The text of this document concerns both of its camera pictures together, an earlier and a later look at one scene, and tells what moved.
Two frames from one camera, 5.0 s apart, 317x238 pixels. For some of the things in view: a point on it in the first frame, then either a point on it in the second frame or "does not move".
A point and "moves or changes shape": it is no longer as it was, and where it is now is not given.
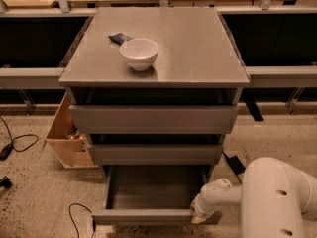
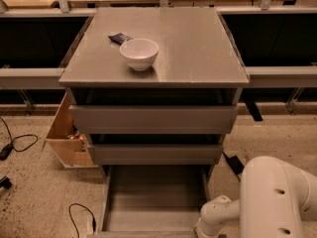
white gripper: [202, 204] -> [202, 230]
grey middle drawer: [157, 154] does not move
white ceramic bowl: [141, 54] does not move
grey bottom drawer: [154, 195] moves or changes shape
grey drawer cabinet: [165, 123] does not move
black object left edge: [5, 182] does not move
